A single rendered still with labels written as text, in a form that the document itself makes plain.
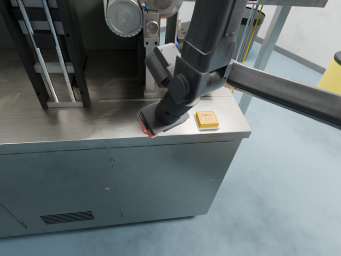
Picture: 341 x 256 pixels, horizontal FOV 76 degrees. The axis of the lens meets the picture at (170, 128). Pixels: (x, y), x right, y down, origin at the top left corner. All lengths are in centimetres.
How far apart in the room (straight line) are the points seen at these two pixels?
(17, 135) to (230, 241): 130
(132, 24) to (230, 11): 59
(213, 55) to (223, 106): 62
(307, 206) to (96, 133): 162
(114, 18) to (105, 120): 35
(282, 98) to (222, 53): 22
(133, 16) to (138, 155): 50
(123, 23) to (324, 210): 180
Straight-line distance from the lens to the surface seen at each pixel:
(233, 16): 31
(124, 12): 83
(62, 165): 94
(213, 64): 32
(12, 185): 110
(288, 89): 52
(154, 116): 48
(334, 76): 252
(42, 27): 79
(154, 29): 76
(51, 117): 88
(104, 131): 78
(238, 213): 170
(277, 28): 164
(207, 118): 81
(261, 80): 53
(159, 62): 42
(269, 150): 215
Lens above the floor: 146
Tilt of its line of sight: 45 degrees down
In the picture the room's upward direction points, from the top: 7 degrees clockwise
